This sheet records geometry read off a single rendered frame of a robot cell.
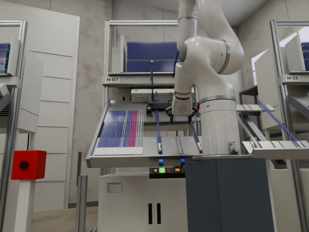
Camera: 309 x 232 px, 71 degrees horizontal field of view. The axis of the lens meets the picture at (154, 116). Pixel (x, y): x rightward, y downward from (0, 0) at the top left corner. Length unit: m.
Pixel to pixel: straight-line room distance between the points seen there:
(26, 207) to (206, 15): 1.29
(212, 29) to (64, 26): 4.14
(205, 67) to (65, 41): 4.08
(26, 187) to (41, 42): 3.53
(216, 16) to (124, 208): 1.16
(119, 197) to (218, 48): 1.06
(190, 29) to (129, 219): 1.13
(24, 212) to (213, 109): 1.14
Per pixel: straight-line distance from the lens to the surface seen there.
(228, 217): 0.65
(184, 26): 1.06
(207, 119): 0.71
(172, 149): 1.19
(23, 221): 1.46
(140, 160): 1.13
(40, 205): 4.11
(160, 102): 1.55
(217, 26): 0.87
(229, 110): 0.72
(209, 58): 0.75
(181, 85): 1.02
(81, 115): 4.19
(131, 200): 1.46
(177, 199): 1.46
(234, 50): 0.82
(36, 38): 4.69
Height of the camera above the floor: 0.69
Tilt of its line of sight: 13 degrees up
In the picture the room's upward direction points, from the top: 1 degrees counter-clockwise
